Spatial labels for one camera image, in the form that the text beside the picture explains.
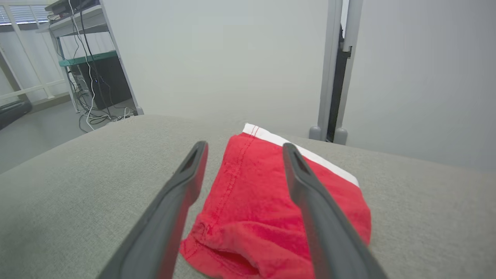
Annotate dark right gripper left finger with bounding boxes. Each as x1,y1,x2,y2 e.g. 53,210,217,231
97,141,209,279

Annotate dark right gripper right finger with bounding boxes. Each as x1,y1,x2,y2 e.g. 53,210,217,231
282,142,389,279

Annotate red shorts with white stripe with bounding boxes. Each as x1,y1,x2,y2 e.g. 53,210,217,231
179,123,372,279

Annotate grey fabric sofa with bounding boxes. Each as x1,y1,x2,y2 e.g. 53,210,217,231
0,114,496,279

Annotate black computer tower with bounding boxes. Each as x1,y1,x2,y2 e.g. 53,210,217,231
69,57,133,110

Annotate white partition panel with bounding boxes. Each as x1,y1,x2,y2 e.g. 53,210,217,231
343,0,496,173
100,0,330,138

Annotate green shelf board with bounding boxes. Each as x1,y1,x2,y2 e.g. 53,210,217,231
59,51,118,67

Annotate black rounded floor object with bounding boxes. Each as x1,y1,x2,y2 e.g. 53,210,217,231
0,99,32,130

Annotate grey metal desk rack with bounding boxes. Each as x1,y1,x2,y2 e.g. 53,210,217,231
37,0,144,115

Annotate white window blinds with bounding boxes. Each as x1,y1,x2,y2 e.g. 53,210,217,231
0,5,53,26

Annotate cable tangle on floor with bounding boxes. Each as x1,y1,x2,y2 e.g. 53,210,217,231
76,105,138,134

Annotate white hanging cable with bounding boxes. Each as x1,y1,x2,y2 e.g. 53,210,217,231
69,0,113,130

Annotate black hanging cable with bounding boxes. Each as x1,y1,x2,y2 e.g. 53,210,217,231
79,8,113,117

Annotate white window frame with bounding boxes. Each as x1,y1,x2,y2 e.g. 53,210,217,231
0,4,68,102

